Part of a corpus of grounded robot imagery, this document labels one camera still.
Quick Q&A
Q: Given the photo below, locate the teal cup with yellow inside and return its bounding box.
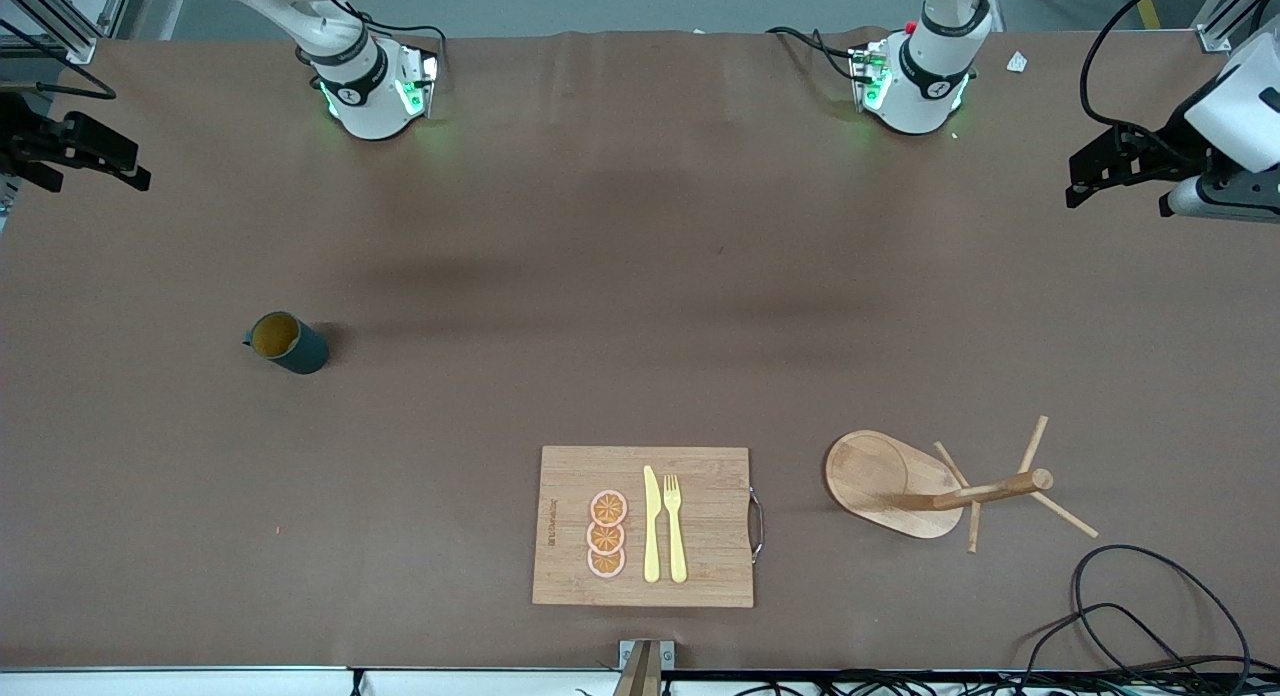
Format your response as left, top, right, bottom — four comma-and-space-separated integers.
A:
242, 311, 330, 375

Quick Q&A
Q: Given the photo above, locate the wooden cup rack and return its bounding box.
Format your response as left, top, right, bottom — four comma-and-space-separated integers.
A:
825, 415, 1099, 554

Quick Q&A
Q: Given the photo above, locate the bamboo cutting board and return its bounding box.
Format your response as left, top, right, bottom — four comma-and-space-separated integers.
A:
532, 446, 766, 609

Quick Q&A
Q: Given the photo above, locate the yellow plastic fork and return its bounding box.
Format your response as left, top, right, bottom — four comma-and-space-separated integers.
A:
664, 474, 689, 584

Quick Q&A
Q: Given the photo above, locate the yellow plastic knife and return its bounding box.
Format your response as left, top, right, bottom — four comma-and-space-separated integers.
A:
643, 465, 662, 584

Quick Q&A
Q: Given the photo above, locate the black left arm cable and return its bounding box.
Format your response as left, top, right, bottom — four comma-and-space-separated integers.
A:
1080, 0, 1226, 167

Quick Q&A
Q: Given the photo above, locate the aluminium frame post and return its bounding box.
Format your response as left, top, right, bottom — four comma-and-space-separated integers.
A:
0, 0, 136, 65
1192, 0, 1280, 54

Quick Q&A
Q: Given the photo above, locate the black base cable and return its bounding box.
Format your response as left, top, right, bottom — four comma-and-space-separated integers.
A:
767, 26, 863, 82
300, 0, 448, 77

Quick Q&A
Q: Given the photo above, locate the black looped cable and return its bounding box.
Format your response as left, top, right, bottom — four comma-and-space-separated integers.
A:
1072, 544, 1253, 696
1015, 603, 1280, 696

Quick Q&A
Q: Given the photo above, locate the metal mounting bracket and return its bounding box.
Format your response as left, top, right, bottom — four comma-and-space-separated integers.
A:
612, 639, 676, 696

